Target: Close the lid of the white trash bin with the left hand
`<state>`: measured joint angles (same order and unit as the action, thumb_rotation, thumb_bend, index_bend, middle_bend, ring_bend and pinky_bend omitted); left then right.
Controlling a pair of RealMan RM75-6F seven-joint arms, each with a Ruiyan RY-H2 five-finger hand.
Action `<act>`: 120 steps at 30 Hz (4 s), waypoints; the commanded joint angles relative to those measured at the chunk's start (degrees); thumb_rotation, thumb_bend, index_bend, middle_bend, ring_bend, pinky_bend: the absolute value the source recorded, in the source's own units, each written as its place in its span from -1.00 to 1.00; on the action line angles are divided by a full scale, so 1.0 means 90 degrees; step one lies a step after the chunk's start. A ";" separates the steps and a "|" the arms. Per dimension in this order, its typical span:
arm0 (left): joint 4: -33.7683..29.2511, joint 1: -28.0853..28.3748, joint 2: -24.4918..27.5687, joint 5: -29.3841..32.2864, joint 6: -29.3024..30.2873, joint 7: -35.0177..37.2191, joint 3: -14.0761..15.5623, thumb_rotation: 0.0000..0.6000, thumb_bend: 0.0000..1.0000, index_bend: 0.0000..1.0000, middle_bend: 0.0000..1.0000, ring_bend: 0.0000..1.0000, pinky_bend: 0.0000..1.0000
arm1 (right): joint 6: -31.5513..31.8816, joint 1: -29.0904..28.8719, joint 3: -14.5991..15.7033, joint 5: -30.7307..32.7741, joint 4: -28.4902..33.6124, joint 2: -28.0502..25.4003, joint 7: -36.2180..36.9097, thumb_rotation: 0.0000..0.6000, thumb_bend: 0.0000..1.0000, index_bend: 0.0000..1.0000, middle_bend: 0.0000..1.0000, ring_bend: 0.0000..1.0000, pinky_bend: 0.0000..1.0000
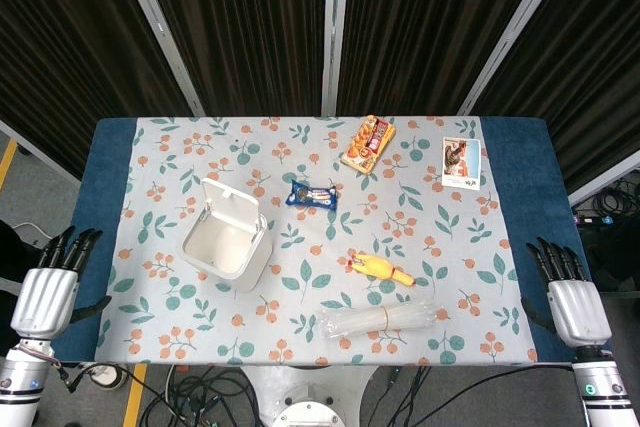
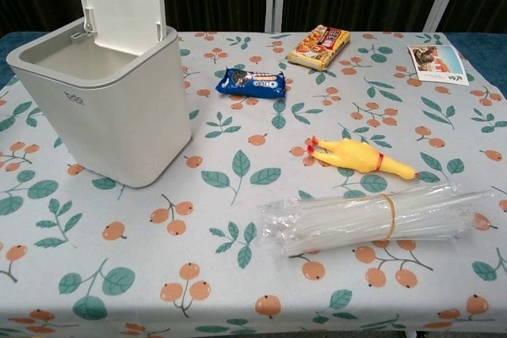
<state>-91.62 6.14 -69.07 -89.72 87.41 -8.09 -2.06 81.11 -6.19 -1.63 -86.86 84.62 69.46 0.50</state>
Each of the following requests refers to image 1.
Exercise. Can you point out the yellow rubber chicken toy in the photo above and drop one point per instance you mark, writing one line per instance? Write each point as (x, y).
(380, 267)

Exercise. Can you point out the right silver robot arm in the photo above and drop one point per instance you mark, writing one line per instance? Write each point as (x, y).
(602, 387)

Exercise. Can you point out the floral patterned tablecloth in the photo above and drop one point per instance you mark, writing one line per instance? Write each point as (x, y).
(320, 242)

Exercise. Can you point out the black power strip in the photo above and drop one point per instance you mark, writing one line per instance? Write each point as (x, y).
(595, 219)

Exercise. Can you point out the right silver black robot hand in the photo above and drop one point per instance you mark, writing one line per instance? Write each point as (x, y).
(577, 305)

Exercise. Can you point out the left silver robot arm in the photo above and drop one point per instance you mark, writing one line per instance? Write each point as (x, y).
(22, 379)

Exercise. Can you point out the blue cookie snack packet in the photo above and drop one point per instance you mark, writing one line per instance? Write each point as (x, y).
(312, 195)

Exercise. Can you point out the white open-lid container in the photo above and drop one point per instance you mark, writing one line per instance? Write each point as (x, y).
(227, 237)

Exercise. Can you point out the black pleated curtain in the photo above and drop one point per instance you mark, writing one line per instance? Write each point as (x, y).
(250, 22)

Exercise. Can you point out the silver metal frame post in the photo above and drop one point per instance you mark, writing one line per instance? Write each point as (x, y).
(157, 29)
(37, 149)
(517, 29)
(332, 29)
(605, 177)

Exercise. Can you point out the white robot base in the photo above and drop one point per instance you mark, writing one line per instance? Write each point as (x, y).
(310, 399)

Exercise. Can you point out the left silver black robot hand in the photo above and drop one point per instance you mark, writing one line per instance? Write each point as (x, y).
(44, 295)

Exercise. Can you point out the orange snack box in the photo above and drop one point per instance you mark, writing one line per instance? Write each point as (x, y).
(369, 144)

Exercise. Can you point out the blue table cover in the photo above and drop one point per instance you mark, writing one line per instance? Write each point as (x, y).
(530, 217)

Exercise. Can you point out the photo postcard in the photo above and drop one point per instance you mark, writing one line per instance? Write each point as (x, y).
(461, 163)

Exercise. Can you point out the bundle of clear plastic tubes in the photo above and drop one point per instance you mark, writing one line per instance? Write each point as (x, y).
(377, 319)

